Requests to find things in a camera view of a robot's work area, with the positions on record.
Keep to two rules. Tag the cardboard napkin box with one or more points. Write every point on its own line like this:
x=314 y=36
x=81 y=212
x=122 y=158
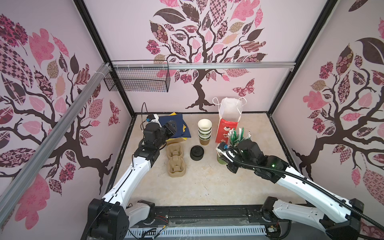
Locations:
x=175 y=141

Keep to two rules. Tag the blue napkin stack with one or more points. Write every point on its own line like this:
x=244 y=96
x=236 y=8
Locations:
x=182 y=128

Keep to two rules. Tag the green white straw packets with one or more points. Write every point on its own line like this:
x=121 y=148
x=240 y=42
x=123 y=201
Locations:
x=237 y=136

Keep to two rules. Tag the aluminium frame bar back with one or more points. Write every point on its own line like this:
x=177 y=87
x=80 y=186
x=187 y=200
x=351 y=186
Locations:
x=203 y=66

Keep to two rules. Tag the aluminium frame bar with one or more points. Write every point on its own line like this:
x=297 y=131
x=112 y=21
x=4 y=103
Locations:
x=203 y=66
x=23 y=180

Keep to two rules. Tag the aluminium frame bar left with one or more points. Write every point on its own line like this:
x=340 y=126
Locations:
x=23 y=180

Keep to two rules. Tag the green paper coffee cup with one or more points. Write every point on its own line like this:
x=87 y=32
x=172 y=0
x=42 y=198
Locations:
x=221 y=159

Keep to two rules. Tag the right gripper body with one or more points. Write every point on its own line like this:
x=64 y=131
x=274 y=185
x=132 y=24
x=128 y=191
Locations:
x=238 y=162

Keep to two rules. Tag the pulp cup carrier tray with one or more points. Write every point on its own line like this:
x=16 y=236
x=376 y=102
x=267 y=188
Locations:
x=176 y=165

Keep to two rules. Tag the stack of black lids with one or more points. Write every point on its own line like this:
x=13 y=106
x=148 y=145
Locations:
x=197 y=153

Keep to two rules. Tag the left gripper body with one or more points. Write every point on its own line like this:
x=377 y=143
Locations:
x=167 y=132

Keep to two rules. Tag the stack of paper cups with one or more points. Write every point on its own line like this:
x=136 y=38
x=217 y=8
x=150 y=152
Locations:
x=204 y=131

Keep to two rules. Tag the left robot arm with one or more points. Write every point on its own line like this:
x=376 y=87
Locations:
x=111 y=217

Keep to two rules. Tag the white cable duct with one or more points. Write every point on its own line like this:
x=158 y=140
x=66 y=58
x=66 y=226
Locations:
x=158 y=233

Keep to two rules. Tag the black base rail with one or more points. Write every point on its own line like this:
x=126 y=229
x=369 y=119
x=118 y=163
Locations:
x=212 y=216

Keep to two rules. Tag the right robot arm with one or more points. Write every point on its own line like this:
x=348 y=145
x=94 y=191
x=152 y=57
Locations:
x=337 y=217

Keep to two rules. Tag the red white paper bag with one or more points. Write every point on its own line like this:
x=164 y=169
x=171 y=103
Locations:
x=230 y=112

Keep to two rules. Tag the black wire basket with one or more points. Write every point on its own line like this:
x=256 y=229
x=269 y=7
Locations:
x=139 y=76

